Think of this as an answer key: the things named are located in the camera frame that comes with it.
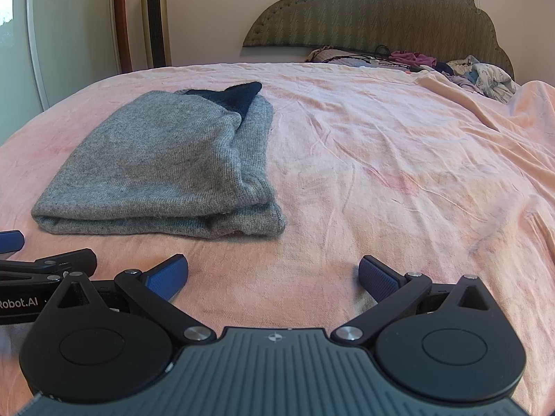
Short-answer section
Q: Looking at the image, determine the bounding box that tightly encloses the pile of pale clothes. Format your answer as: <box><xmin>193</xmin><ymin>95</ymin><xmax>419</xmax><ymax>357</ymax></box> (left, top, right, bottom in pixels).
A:
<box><xmin>446</xmin><ymin>55</ymin><xmax>521</xmax><ymax>104</ymax></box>

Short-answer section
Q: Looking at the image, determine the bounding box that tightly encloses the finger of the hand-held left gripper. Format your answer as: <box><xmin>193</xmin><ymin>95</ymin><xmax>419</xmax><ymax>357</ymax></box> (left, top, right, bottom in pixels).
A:
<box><xmin>0</xmin><ymin>230</ymin><xmax>25</xmax><ymax>254</ymax></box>
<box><xmin>0</xmin><ymin>248</ymin><xmax>97</xmax><ymax>285</ymax></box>

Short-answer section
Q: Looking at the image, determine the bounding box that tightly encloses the olive padded headboard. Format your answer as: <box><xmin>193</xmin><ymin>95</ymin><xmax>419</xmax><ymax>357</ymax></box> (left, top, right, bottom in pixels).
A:
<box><xmin>243</xmin><ymin>0</ymin><xmax>515</xmax><ymax>81</ymax></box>

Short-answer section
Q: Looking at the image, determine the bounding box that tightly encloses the purple garment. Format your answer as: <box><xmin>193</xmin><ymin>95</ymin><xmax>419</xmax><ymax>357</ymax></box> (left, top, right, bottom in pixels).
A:
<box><xmin>389</xmin><ymin>51</ymin><xmax>437</xmax><ymax>68</ymax></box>

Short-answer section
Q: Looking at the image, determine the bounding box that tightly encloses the gold tower heater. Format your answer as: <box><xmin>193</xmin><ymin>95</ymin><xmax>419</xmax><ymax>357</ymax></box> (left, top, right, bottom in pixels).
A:
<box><xmin>139</xmin><ymin>0</ymin><xmax>172</xmax><ymax>69</ymax></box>

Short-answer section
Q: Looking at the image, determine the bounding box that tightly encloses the black cable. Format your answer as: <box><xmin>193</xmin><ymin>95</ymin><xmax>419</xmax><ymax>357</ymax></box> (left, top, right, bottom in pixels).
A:
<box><xmin>323</xmin><ymin>44</ymin><xmax>411</xmax><ymax>72</ymax></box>

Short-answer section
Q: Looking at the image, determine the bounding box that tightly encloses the grey sweater with navy sleeves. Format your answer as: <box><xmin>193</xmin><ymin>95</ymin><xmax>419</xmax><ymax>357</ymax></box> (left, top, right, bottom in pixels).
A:
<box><xmin>31</xmin><ymin>81</ymin><xmax>287</xmax><ymax>240</ymax></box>

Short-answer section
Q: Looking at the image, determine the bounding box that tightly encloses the pink bed sheet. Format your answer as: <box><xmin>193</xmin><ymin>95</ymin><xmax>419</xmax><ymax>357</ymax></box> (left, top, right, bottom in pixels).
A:
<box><xmin>0</xmin><ymin>61</ymin><xmax>555</xmax><ymax>416</ymax></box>

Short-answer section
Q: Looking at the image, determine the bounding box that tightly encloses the patterned pillow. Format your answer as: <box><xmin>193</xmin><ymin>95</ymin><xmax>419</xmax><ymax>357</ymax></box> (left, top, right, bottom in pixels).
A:
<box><xmin>306</xmin><ymin>47</ymin><xmax>391</xmax><ymax>67</ymax></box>

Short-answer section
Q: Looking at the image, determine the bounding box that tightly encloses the white flowered wardrobe door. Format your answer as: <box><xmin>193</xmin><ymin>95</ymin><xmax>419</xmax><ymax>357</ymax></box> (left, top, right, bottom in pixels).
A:
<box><xmin>0</xmin><ymin>0</ymin><xmax>120</xmax><ymax>140</ymax></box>

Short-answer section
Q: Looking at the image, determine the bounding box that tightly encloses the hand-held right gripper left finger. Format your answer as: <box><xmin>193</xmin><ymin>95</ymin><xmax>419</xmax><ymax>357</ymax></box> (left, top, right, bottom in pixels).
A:
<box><xmin>55</xmin><ymin>255</ymin><xmax>217</xmax><ymax>348</ymax></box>

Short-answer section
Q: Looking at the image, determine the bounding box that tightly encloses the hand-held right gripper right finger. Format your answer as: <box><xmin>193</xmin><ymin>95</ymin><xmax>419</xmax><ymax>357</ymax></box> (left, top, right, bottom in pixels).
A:
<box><xmin>330</xmin><ymin>255</ymin><xmax>499</xmax><ymax>347</ymax></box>

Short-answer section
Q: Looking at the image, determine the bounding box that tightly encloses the brown wooden frame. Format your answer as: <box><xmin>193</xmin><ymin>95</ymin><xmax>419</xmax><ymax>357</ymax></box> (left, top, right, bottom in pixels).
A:
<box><xmin>112</xmin><ymin>0</ymin><xmax>133</xmax><ymax>74</ymax></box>

